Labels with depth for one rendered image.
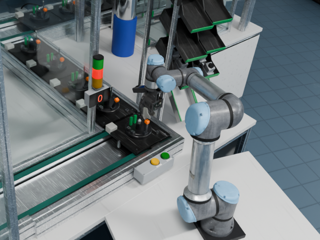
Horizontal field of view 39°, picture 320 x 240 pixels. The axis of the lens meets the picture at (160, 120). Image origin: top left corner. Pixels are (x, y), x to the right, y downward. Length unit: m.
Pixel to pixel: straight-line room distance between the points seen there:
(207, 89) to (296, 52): 3.88
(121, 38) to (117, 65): 0.18
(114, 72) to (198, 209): 1.40
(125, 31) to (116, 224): 1.45
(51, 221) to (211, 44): 1.18
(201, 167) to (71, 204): 0.59
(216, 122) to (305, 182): 2.27
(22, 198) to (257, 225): 1.06
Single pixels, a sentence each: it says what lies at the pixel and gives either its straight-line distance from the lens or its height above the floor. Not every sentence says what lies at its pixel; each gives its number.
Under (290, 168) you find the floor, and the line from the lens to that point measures 3.93.
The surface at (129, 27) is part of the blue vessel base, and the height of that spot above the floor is 1.09.
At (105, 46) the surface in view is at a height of 0.86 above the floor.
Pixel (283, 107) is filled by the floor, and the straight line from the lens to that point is 4.61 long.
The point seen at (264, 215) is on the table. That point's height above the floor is 0.86.
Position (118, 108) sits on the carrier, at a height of 0.98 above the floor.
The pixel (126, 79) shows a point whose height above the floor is 0.86.
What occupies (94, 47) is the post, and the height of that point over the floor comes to 1.45.
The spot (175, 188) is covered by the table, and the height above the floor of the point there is 0.86.
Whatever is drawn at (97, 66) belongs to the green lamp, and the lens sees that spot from 2.07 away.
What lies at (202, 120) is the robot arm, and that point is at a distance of 1.63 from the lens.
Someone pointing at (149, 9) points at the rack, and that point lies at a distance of 2.31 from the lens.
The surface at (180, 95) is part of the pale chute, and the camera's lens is 2.47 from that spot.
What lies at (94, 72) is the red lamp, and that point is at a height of 1.34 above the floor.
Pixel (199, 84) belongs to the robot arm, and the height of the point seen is 1.43.
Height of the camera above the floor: 2.47
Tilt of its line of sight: 37 degrees down
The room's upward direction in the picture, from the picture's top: 9 degrees clockwise
